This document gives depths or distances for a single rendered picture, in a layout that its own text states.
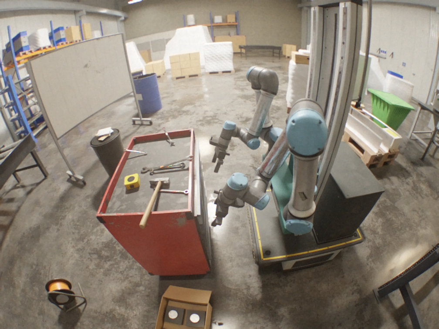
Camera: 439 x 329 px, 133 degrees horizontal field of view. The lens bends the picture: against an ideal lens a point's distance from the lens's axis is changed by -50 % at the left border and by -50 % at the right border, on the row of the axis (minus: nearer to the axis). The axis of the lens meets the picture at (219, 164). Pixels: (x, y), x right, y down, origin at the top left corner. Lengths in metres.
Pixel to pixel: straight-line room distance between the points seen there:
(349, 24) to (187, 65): 7.27
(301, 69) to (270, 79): 2.82
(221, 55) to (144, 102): 4.33
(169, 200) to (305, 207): 0.59
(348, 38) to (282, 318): 1.69
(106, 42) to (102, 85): 0.76
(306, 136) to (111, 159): 2.28
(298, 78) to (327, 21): 2.95
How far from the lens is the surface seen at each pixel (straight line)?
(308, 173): 0.62
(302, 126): 0.51
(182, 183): 0.95
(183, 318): 1.44
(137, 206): 0.93
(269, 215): 1.53
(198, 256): 1.16
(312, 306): 1.67
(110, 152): 2.44
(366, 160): 2.94
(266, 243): 1.39
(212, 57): 7.95
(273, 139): 1.24
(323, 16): 1.06
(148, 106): 4.63
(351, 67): 0.83
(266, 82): 1.07
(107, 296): 1.89
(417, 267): 1.63
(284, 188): 1.18
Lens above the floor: 1.55
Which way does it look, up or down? 38 degrees down
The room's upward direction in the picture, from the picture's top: 5 degrees counter-clockwise
